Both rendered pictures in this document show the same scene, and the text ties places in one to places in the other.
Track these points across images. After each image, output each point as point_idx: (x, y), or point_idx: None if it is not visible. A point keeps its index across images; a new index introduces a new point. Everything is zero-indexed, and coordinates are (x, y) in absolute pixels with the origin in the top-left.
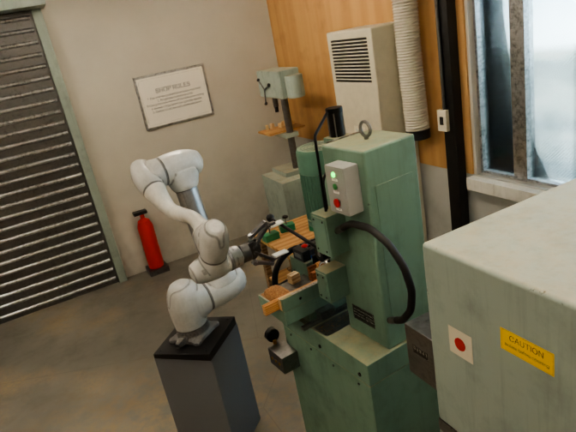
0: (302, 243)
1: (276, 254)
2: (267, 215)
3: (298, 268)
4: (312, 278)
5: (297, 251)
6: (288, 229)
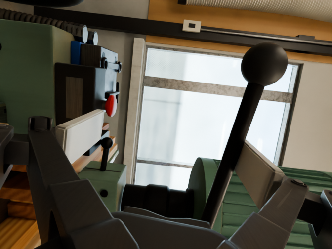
0: (106, 51)
1: (77, 142)
2: (287, 61)
3: (16, 78)
4: (19, 195)
5: (89, 99)
6: (215, 220)
